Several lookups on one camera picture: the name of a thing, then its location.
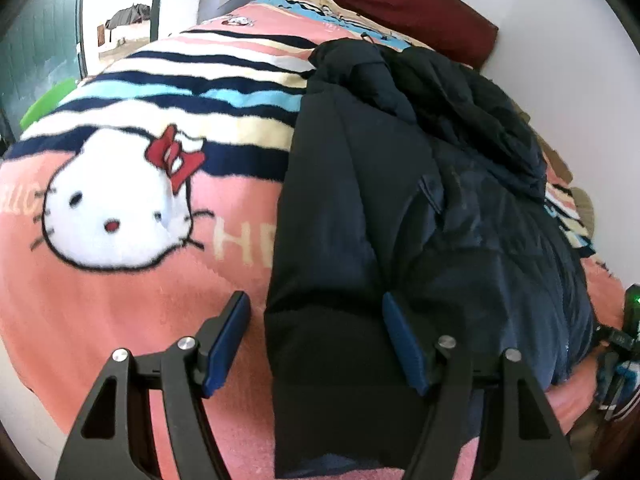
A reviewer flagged brown cardboard along wall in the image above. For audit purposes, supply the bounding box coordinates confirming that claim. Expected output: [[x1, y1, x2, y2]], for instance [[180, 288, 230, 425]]
[[518, 110, 574, 188]]

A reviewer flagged green door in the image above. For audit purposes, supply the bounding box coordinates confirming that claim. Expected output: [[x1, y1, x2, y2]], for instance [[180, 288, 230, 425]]
[[1, 0, 81, 139]]

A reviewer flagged beige round cushion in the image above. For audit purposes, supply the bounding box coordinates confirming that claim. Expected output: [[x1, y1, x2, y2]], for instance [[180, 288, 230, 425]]
[[570, 186, 596, 238]]

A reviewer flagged dark navy puffer jacket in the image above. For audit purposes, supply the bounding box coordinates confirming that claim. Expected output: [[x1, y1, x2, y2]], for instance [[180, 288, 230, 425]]
[[265, 39, 594, 478]]

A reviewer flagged dark red headboard cushion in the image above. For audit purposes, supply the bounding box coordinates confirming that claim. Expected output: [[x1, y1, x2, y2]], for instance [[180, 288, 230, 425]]
[[334, 0, 498, 70]]

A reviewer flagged striped Hello Kitty blanket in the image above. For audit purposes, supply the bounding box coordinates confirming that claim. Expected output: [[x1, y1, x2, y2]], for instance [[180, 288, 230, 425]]
[[1, 0, 624, 479]]

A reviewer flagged green plastic stool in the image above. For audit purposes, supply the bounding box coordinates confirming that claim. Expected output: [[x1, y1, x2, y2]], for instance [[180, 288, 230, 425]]
[[20, 78, 77, 131]]

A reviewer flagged blue gloved right hand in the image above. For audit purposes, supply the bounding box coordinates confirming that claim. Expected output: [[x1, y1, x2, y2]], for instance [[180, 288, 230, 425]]
[[594, 350, 639, 422]]

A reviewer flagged beige patterned pillow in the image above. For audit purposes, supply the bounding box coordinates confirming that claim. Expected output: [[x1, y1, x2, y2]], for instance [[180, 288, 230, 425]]
[[282, 0, 433, 51]]

